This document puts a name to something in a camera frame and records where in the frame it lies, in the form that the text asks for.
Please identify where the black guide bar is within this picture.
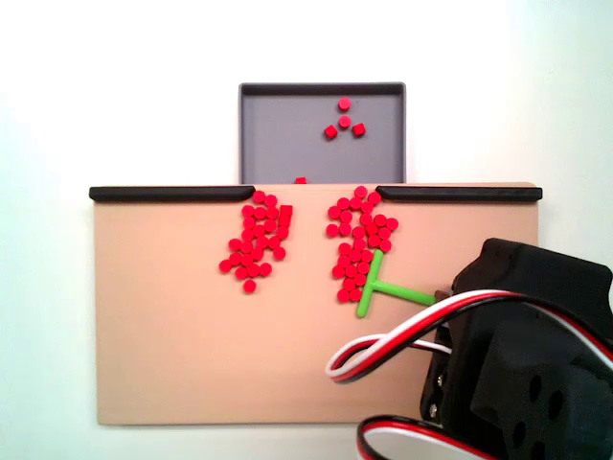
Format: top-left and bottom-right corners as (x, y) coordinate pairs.
(88, 185), (257, 202)
(375, 185), (544, 204)

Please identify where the green T-shaped pusher tool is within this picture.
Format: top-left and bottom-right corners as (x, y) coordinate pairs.
(355, 249), (449, 319)

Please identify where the red white black servo cable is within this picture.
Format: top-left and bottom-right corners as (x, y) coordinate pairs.
(325, 289), (613, 384)
(356, 414), (502, 460)

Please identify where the beige flat board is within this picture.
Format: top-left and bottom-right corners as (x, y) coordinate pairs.
(90, 181), (545, 426)

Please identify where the grey shallow tray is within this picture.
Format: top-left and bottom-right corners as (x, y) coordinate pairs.
(238, 81), (408, 186)

